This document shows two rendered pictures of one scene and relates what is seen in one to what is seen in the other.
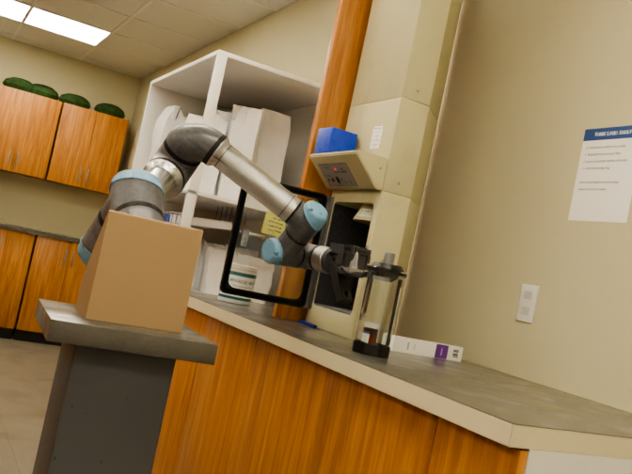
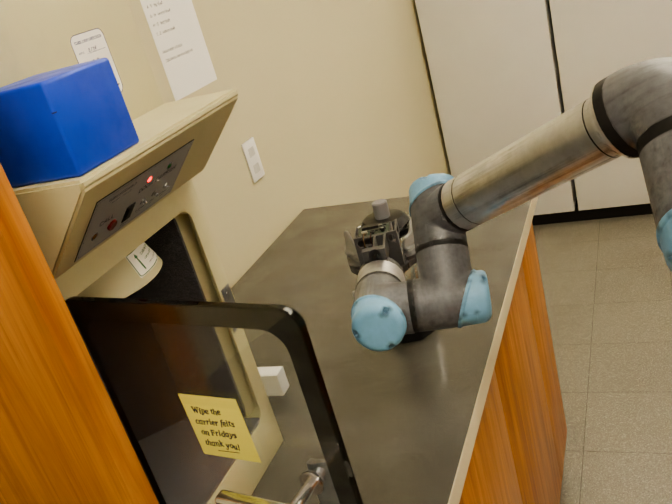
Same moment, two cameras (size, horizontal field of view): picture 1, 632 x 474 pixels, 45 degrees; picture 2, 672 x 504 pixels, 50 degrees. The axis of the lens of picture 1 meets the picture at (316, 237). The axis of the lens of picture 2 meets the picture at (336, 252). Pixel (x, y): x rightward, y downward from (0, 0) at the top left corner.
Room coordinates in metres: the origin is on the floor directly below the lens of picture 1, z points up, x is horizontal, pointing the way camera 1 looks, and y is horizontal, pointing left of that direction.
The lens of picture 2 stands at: (2.78, 0.73, 1.64)
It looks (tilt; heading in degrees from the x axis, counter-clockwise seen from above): 23 degrees down; 234
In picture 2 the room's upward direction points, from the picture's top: 16 degrees counter-clockwise
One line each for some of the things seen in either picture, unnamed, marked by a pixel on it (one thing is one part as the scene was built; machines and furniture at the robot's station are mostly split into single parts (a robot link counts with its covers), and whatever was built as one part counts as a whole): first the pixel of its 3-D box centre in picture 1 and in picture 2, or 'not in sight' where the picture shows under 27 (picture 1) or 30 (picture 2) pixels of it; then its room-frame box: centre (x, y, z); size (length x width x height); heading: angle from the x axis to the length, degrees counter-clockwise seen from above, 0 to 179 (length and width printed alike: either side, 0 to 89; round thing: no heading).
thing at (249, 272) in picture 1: (274, 242); (230, 469); (2.56, 0.13, 1.19); 0.30 x 0.01 x 0.40; 108
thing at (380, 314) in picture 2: (307, 256); (381, 311); (2.22, 0.01, 1.16); 0.11 x 0.09 x 0.08; 43
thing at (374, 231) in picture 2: (346, 260); (380, 259); (2.11, -0.10, 1.17); 0.12 x 0.08 x 0.09; 43
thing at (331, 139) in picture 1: (335, 144); (56, 122); (2.54, 0.00, 1.56); 0.10 x 0.10 x 0.09; 28
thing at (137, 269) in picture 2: (380, 216); (90, 267); (2.51, -0.19, 1.34); 0.18 x 0.18 x 0.05
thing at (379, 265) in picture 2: (326, 260); (378, 286); (2.17, -0.04, 1.16); 0.08 x 0.05 x 0.08; 133
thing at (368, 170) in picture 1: (344, 171); (146, 175); (2.45, -0.05, 1.46); 0.32 x 0.12 x 0.10; 28
